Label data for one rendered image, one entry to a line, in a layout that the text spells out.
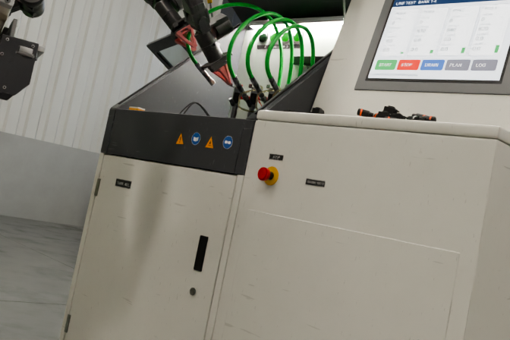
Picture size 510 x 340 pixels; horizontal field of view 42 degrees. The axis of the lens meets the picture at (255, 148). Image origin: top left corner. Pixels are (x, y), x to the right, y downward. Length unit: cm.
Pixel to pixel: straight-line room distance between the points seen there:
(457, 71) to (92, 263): 132
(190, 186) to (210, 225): 15
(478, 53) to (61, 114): 757
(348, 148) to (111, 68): 783
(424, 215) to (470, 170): 14
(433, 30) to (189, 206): 87
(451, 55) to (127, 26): 782
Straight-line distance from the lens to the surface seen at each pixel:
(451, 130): 155
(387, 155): 161
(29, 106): 887
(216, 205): 193
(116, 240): 226
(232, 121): 195
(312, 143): 174
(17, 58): 202
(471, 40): 192
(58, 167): 902
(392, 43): 204
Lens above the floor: 71
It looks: 5 degrees up
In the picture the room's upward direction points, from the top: 11 degrees clockwise
